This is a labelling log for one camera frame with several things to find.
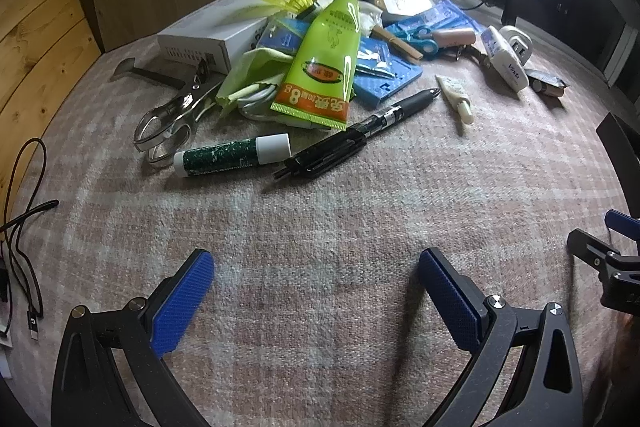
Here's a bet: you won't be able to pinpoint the pine wood frame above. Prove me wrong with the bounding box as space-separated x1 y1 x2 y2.
0 0 103 212

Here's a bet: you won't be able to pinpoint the green glue stick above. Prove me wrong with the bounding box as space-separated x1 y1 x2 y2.
172 133 293 178

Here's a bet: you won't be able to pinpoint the white plug adapter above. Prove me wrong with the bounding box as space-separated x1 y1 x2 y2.
498 25 535 65

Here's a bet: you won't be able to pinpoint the blue plastic packet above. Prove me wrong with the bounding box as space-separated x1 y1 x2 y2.
385 0 486 38

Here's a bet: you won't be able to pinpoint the green squeeze tube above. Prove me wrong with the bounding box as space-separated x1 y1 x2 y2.
270 0 362 132

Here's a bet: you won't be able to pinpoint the blue plastic plate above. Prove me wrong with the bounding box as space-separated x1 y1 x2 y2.
352 34 423 110

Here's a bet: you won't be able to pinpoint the pink tube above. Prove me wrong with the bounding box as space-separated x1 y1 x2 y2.
432 28 476 50

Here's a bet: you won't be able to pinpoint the black cable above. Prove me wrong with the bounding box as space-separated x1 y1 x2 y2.
0 137 61 343

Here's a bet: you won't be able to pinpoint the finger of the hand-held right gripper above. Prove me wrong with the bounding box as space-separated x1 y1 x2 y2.
604 208 640 239
567 229 640 309

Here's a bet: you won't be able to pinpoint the small blue packet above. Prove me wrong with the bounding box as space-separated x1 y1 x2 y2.
254 18 313 56

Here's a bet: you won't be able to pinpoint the small black packet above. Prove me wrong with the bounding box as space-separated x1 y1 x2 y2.
525 68 570 98

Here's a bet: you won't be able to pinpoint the white cardboard box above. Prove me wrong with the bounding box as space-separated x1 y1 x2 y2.
156 0 273 75

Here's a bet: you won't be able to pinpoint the white tissue packet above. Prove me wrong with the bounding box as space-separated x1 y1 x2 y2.
480 26 530 94

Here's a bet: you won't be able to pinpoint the white usb cable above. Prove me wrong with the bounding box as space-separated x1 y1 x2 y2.
235 84 321 128

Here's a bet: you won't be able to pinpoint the light green cloth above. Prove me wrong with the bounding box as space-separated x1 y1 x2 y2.
215 47 291 118

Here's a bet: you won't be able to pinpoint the wooden clothespin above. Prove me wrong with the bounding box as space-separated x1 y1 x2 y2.
371 26 423 64

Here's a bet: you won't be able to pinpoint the small cream tube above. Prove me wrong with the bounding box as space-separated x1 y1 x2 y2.
435 74 476 125

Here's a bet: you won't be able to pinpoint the large metal clip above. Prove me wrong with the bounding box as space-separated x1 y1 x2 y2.
132 59 226 168

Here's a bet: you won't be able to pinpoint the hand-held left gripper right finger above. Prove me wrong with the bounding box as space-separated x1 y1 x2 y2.
417 248 586 427

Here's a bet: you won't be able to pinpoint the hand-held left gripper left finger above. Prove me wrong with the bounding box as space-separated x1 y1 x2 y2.
52 248 216 427

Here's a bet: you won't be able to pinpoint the blue scissors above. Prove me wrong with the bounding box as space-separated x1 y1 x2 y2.
387 24 441 58

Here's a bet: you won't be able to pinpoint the black pen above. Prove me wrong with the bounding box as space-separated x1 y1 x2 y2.
272 88 441 182

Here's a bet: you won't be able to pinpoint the black bin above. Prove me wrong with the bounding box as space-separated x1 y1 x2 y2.
596 112 640 192

